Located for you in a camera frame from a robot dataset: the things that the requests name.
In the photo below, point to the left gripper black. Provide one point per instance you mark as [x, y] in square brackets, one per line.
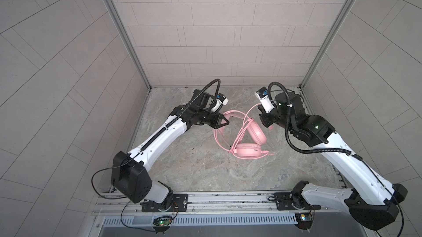
[216, 122]

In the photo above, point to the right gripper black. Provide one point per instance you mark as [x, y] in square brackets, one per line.
[262, 115]

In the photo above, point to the pink headphones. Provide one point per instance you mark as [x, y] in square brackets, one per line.
[248, 143]

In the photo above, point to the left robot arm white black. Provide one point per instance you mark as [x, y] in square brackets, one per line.
[130, 170]

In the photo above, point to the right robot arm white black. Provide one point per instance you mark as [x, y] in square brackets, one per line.
[372, 201]

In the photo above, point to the right circuit board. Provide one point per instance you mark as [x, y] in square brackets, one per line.
[304, 221]

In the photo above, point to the circuit board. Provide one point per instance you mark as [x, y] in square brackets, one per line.
[304, 221]
[163, 221]

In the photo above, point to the left circuit board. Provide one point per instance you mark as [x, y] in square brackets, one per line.
[163, 221]

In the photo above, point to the ventilation grille strip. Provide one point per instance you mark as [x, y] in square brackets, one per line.
[205, 220]

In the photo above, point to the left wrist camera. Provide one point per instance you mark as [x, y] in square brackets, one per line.
[207, 102]

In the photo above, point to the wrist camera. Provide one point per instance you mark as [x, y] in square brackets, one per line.
[266, 105]
[207, 102]

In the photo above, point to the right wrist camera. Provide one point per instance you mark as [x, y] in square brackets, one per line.
[266, 105]

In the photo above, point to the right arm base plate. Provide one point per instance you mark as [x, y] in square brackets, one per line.
[291, 202]

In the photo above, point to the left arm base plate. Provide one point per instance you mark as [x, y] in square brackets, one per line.
[178, 202]

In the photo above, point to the aluminium mounting rail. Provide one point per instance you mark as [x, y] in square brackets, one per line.
[214, 202]

